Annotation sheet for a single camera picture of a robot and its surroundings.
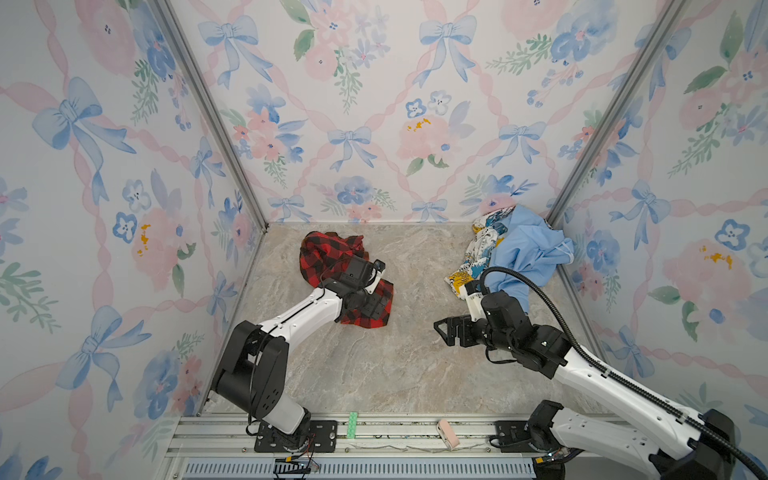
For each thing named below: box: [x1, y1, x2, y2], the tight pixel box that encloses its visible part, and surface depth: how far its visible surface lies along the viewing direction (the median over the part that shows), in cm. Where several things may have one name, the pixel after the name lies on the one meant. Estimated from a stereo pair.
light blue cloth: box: [485, 205, 575, 312], surface depth 102 cm
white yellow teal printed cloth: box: [444, 205, 516, 300], surface depth 107 cm
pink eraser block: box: [436, 418, 460, 451], surface depth 75 cm
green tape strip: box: [348, 412, 359, 439], surface depth 76 cm
